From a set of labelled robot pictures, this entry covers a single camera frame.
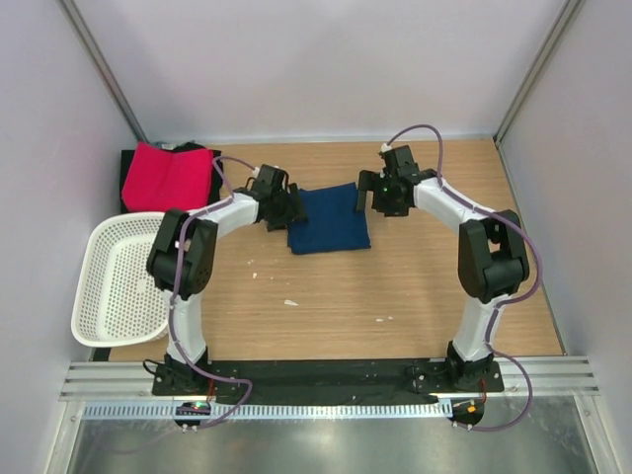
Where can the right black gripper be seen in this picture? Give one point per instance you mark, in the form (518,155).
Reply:
(371,182)

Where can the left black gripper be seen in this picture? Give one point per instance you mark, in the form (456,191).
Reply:
(294,211)

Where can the blue printed t-shirt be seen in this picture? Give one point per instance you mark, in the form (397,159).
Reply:
(332,224)

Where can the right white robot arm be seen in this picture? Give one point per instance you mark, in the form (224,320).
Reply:
(491,255)

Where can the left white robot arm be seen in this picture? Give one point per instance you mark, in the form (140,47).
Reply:
(181,263)

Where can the folded pink t-shirt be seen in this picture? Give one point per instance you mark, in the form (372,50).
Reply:
(168,180)

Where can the folded black t-shirt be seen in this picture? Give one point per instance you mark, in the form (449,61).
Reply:
(217,187)

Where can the white perforated plastic basket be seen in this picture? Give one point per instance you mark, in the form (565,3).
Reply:
(117,303)

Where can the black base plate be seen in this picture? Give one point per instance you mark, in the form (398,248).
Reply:
(346,382)

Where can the white slotted cable duct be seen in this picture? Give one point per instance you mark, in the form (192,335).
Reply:
(181,410)

